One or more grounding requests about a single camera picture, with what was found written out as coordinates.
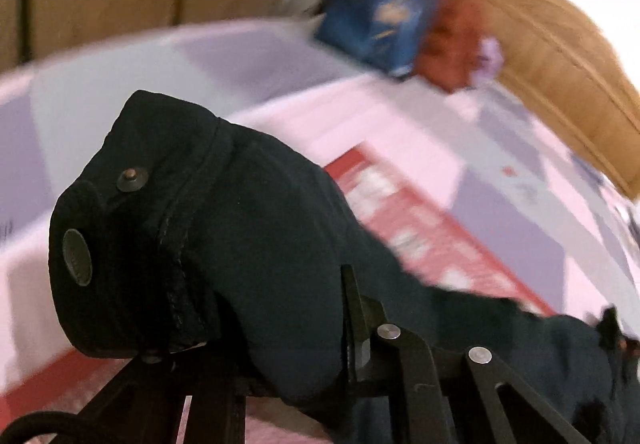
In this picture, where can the orange red pillow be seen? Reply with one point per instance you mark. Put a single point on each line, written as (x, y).
(450, 44)

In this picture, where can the black pants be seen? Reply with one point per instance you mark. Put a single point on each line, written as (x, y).
(260, 224)

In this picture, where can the purple cloth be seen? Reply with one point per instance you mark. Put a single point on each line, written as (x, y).
(490, 56)

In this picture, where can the blue package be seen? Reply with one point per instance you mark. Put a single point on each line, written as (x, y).
(380, 9)

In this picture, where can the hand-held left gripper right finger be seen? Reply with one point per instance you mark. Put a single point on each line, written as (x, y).
(410, 374)

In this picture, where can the pink purple checkered bed sheet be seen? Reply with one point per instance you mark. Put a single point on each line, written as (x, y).
(150, 64)

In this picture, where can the red plaid mat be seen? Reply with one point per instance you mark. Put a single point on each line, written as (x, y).
(400, 209)

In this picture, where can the wooden headboard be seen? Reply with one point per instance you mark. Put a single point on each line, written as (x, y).
(550, 49)

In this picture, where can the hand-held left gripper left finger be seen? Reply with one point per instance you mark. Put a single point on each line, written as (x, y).
(215, 419)

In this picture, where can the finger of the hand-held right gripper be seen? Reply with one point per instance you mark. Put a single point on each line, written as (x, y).
(614, 326)

